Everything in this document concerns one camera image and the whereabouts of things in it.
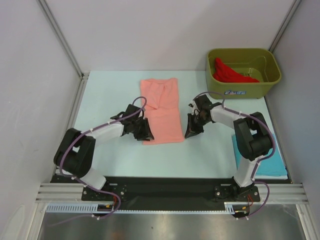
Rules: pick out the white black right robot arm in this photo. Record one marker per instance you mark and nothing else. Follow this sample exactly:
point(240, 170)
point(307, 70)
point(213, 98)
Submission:
point(253, 138)

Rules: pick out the aluminium front frame rail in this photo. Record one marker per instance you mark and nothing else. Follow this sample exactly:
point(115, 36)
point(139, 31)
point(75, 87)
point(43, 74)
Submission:
point(72, 193)

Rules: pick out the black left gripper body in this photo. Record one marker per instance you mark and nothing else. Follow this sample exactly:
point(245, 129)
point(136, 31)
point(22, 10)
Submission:
point(136, 123)

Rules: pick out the white slotted cable duct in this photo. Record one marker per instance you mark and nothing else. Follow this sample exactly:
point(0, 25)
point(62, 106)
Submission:
point(95, 208)

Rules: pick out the folded blue t shirt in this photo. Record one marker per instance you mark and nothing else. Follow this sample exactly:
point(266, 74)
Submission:
point(272, 168)

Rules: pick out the pink t shirt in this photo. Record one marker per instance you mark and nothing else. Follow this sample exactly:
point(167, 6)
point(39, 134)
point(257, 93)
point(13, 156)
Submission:
point(162, 110)

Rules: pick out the left aluminium corner post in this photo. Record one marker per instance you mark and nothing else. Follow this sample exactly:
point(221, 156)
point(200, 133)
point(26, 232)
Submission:
point(54, 25)

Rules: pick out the red t shirt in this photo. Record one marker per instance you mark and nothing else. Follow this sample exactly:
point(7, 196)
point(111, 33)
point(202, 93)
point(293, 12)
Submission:
point(226, 74)

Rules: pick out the olive green plastic bin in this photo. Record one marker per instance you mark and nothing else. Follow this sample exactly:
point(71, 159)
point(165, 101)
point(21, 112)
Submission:
point(257, 63)

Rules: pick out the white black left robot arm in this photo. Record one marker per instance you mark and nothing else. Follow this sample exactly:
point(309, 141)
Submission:
point(75, 153)

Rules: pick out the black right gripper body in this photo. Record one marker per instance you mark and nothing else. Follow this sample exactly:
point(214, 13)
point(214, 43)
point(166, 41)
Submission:
point(203, 122)

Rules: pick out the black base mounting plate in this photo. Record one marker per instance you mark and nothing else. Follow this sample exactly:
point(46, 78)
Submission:
point(173, 194)

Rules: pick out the right aluminium corner post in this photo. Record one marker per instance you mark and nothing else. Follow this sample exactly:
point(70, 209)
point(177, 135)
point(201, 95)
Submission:
point(285, 24)

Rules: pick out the aluminium corner post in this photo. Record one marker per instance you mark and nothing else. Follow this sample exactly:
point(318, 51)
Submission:
point(285, 24)
point(54, 25)

